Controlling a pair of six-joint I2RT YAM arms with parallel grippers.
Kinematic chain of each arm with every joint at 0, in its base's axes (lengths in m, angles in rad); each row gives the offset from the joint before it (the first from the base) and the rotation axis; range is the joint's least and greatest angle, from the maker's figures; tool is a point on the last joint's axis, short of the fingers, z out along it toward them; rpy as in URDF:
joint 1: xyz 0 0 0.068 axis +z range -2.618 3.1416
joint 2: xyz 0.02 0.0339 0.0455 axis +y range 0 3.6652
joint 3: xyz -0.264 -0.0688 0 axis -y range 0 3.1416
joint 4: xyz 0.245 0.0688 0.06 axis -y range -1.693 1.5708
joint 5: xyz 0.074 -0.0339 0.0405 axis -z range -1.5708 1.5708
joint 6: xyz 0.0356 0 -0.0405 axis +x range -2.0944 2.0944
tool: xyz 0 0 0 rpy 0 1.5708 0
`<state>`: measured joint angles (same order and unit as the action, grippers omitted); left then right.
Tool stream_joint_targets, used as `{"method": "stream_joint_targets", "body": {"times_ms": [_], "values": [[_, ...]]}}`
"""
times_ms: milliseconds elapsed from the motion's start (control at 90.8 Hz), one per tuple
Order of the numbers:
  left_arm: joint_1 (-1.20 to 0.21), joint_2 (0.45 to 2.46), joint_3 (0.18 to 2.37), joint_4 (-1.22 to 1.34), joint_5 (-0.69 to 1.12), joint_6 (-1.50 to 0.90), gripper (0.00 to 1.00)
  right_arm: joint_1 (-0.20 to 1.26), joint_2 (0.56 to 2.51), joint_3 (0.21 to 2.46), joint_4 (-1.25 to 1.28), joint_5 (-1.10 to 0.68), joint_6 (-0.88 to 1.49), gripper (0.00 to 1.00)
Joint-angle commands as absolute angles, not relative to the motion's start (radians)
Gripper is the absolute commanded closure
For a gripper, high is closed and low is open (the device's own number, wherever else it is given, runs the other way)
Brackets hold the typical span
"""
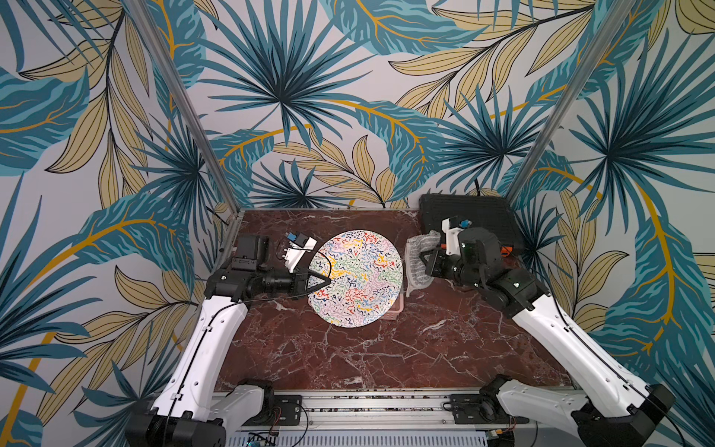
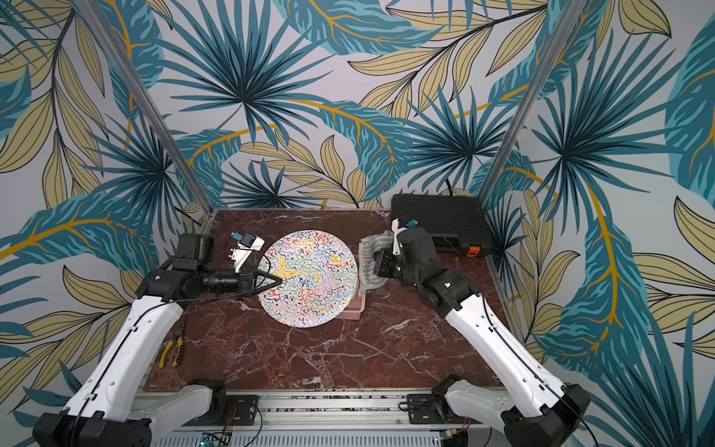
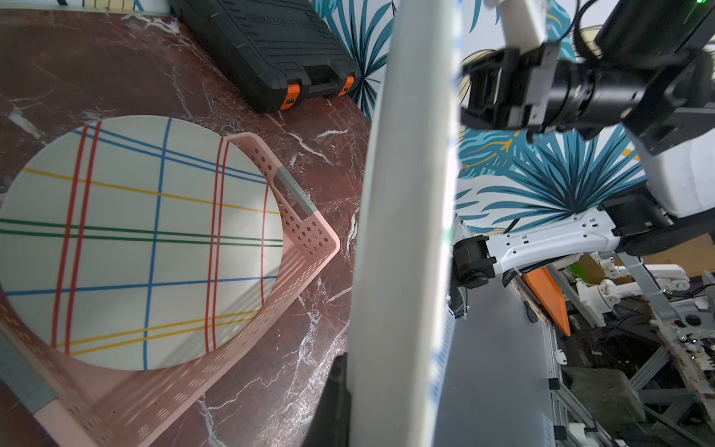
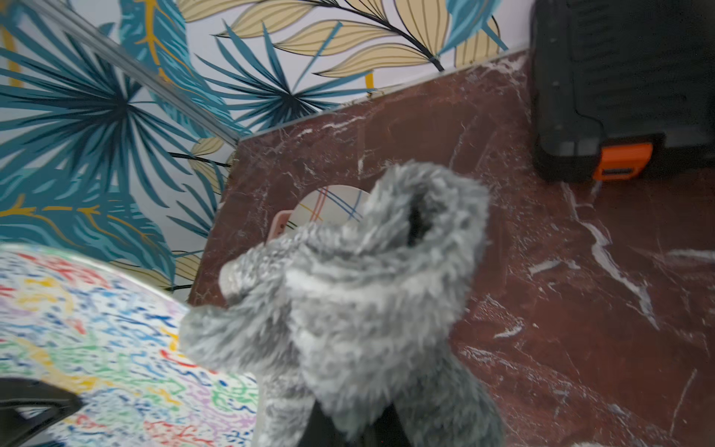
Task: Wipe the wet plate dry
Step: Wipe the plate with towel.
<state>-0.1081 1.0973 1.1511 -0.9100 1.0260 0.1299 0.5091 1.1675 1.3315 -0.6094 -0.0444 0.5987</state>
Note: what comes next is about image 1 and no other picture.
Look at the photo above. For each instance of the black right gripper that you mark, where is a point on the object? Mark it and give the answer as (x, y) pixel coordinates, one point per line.
(434, 263)

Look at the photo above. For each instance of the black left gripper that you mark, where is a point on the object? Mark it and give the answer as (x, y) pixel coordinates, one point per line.
(300, 282)

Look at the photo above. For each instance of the grey microfibre cloth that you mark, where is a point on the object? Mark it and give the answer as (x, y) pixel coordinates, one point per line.
(415, 267)

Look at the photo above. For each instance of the colourful squiggle pattern plate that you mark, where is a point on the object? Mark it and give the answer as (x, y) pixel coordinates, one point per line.
(366, 273)

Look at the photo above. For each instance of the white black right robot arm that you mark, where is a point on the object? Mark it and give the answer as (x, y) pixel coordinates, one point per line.
(614, 406)

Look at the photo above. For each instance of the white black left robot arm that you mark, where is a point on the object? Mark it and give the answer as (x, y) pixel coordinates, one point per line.
(185, 413)

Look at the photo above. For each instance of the black plastic tool case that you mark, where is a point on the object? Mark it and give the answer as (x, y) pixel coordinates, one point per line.
(490, 212)

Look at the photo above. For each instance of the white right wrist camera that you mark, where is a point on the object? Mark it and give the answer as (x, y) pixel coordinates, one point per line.
(452, 227)

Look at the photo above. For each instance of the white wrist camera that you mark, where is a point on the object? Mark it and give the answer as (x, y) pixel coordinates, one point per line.
(299, 245)
(452, 227)

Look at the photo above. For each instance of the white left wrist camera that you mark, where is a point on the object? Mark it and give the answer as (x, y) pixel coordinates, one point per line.
(299, 245)

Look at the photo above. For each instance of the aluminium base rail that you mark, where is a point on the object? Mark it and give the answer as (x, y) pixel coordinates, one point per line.
(390, 417)

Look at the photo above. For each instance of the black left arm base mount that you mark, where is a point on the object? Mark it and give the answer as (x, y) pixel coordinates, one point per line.
(279, 411)

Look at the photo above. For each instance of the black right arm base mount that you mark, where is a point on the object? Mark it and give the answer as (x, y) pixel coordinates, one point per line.
(476, 409)

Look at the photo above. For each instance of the aluminium corner post right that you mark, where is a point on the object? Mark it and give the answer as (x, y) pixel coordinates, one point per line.
(583, 71)

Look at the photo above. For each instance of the aluminium corner post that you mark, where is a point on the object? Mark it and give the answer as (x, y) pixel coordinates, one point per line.
(151, 38)
(583, 71)

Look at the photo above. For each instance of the aluminium corner post left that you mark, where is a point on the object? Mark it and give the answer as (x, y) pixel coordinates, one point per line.
(151, 38)

